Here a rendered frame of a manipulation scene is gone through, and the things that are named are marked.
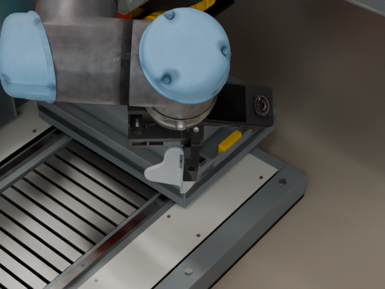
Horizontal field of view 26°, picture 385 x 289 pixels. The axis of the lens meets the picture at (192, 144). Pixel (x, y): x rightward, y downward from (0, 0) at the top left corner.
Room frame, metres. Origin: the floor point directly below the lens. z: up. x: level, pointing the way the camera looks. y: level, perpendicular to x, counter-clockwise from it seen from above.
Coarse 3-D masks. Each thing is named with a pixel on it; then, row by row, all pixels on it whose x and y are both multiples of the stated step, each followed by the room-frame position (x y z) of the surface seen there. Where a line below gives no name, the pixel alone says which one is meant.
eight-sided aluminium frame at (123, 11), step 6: (120, 0) 1.39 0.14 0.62; (126, 0) 1.38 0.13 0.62; (132, 0) 1.37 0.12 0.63; (138, 0) 1.36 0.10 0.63; (144, 0) 1.35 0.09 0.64; (120, 6) 1.39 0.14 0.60; (126, 6) 1.38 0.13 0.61; (132, 6) 1.37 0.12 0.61; (138, 6) 1.39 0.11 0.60; (120, 12) 1.39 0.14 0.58; (126, 12) 1.38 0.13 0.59
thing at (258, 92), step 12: (228, 84) 0.68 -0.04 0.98; (240, 84) 0.69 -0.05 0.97; (228, 96) 0.67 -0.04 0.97; (240, 96) 0.68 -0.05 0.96; (252, 96) 0.69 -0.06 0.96; (264, 96) 0.69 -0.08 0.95; (216, 108) 0.65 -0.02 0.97; (228, 108) 0.66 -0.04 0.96; (240, 108) 0.67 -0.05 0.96; (252, 108) 0.68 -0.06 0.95; (264, 108) 0.68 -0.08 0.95; (204, 120) 0.64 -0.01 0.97; (216, 120) 0.64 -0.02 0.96; (228, 120) 0.65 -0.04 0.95; (240, 120) 0.66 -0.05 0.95; (252, 120) 0.67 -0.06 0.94; (264, 120) 0.67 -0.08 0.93
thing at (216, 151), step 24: (48, 120) 1.61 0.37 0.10; (72, 120) 1.55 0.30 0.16; (96, 120) 1.56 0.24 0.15; (96, 144) 1.50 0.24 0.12; (120, 144) 1.45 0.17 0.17; (216, 144) 1.47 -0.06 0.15; (240, 144) 1.47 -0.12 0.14; (144, 168) 1.39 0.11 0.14; (216, 168) 1.40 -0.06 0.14; (168, 192) 1.35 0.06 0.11; (192, 192) 1.34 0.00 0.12
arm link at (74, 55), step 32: (64, 0) 0.61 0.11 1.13; (96, 0) 0.62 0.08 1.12; (32, 32) 0.56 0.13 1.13; (64, 32) 0.57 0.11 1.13; (96, 32) 0.57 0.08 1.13; (128, 32) 0.57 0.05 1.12; (0, 64) 0.55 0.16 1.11; (32, 64) 0.54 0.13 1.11; (64, 64) 0.55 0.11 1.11; (96, 64) 0.55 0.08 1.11; (128, 64) 0.55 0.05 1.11; (32, 96) 0.54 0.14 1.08; (64, 96) 0.54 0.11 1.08; (96, 96) 0.54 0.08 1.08; (128, 96) 0.54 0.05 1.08
